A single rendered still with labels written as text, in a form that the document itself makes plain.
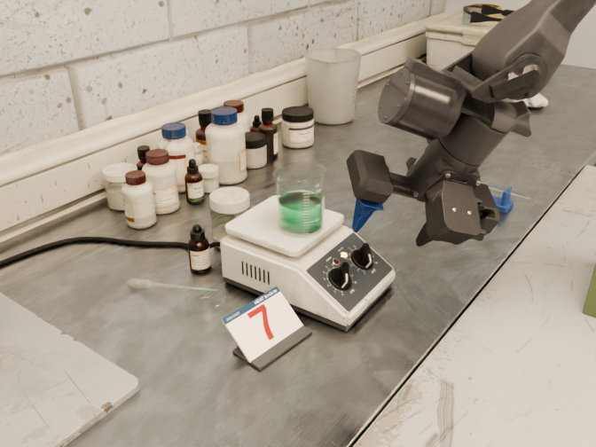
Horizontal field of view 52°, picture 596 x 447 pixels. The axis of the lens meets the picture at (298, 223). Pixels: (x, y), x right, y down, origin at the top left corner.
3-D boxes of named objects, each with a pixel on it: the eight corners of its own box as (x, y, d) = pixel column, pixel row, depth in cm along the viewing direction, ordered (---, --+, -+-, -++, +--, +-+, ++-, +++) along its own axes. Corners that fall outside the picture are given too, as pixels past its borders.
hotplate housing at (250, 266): (396, 286, 83) (400, 234, 79) (347, 336, 74) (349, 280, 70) (265, 239, 94) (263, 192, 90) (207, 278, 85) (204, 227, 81)
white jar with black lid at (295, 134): (276, 141, 131) (276, 108, 128) (303, 136, 134) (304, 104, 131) (291, 151, 126) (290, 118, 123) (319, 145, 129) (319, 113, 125)
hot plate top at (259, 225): (347, 221, 83) (347, 215, 82) (296, 259, 74) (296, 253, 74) (275, 199, 89) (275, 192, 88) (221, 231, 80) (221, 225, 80)
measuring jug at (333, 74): (311, 103, 155) (312, 43, 148) (362, 105, 153) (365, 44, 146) (299, 127, 139) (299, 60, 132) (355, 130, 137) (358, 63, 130)
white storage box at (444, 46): (557, 63, 191) (567, 15, 184) (521, 91, 164) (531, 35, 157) (463, 50, 206) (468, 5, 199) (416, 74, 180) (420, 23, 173)
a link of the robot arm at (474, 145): (530, 94, 64) (458, 65, 61) (547, 129, 60) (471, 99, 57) (489, 142, 68) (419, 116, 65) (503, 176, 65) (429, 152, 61)
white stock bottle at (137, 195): (159, 215, 101) (152, 167, 97) (154, 229, 97) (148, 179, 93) (129, 215, 101) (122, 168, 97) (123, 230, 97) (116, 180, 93)
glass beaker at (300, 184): (309, 214, 83) (309, 156, 79) (334, 234, 78) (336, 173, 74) (263, 226, 80) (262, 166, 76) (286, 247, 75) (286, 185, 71)
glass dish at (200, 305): (184, 324, 76) (183, 309, 75) (187, 298, 80) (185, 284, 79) (229, 321, 76) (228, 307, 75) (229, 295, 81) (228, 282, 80)
